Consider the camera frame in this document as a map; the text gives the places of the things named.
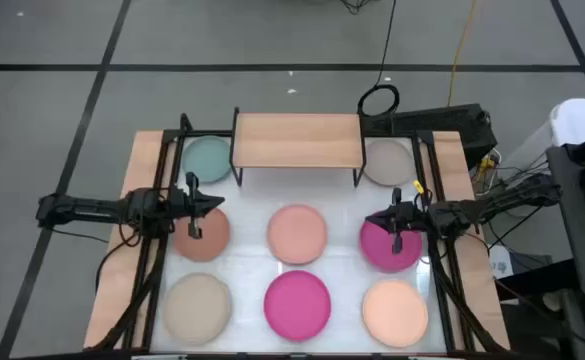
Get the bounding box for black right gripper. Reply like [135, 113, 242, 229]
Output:
[365, 188, 429, 255]

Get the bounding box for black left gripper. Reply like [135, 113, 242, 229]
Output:
[169, 171, 226, 240]

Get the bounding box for terracotta brown plate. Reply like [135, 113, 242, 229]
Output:
[171, 207, 232, 263]

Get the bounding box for magenta plate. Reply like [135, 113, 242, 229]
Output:
[263, 270, 332, 343]
[359, 219, 424, 274]

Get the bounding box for teal plate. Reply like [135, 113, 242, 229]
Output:
[180, 135, 233, 185]

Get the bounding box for light grey plate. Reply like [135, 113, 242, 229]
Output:
[363, 138, 417, 187]

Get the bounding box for peach plate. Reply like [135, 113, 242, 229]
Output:
[361, 278, 429, 349]

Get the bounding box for beige plate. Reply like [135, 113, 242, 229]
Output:
[162, 272, 233, 346]

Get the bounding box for salmon pink plate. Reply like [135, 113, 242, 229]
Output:
[266, 203, 329, 266]

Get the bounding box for white glossy table mat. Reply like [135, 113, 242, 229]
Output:
[149, 135, 448, 354]

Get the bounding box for yellow plug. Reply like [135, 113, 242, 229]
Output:
[475, 154, 498, 182]

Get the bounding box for black perforated computer case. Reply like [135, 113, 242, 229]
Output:
[360, 103, 499, 169]

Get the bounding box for beige round object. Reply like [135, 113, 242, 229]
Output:
[541, 291, 563, 312]

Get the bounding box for white rounded plastic object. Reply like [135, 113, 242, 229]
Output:
[549, 97, 585, 149]

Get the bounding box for black curved arm cable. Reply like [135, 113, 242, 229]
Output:
[94, 219, 143, 294]

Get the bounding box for black aluminium rig frame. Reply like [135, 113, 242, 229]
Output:
[84, 113, 511, 354]

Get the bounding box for wooden shelf with black frame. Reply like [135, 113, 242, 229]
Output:
[228, 106, 368, 189]

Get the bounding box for yellow cable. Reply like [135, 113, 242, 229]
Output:
[446, 0, 478, 107]

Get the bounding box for black cable with loop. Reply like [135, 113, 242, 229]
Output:
[356, 0, 401, 120]

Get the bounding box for black cable tangle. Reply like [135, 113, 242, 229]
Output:
[339, 0, 376, 15]

